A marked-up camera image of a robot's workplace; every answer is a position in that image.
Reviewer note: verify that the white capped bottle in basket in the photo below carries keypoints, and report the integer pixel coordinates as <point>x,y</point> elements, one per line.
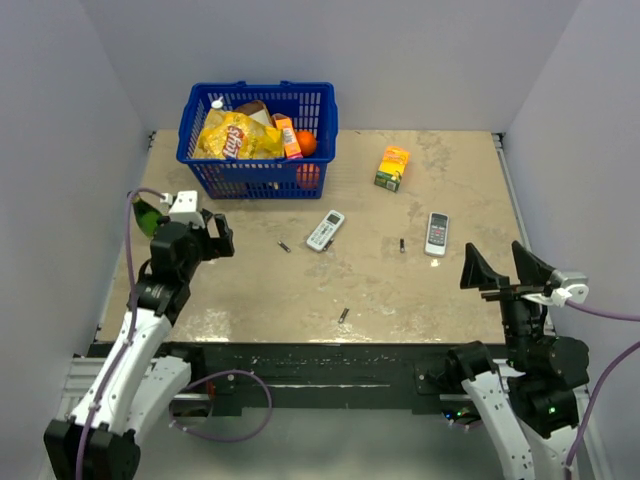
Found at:
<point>218,103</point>

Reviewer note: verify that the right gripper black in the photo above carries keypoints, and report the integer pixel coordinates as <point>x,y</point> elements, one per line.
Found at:
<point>532,273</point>

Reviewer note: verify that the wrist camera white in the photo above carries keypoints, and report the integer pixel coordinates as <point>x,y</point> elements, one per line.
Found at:
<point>184,207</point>
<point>560,288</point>

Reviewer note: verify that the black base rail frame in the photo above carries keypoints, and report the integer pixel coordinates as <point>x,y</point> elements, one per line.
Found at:
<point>318,376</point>

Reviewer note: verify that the blue plastic shopping basket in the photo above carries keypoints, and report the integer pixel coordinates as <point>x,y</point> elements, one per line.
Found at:
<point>310,105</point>

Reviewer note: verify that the green glass bottle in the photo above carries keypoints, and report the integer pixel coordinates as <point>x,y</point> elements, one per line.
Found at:
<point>147,217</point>

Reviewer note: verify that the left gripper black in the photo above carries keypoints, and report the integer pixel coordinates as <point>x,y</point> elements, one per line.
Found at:
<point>219,246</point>

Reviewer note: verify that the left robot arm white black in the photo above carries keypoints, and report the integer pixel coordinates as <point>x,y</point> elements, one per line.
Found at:
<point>102,437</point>

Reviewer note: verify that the orange carton in basket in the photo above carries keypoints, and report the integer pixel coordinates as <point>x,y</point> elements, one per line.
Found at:
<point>291,146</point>

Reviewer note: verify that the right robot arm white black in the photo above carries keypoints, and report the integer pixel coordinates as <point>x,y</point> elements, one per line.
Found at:
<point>532,417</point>

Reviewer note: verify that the orange fruit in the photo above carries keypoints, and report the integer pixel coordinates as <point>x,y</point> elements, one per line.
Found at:
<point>307,142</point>

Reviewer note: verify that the white remote control dark keypad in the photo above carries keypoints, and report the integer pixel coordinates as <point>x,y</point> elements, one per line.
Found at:
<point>436,235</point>

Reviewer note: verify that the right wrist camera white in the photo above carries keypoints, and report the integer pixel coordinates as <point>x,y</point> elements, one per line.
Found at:
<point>560,288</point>

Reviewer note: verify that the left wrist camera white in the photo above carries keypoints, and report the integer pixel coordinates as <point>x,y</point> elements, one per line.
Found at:
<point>184,207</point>

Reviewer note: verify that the yellow green juice carton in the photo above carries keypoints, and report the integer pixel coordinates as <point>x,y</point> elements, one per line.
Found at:
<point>392,168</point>

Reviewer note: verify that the yellow Lays chips bag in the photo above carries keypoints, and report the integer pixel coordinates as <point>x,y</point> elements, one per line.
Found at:
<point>236,136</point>

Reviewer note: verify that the brown bread loaf bag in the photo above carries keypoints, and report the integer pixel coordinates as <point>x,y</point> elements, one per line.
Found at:
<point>257,111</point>

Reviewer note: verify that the white remote control green screen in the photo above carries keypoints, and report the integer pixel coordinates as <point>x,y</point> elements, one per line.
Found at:
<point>325,231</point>

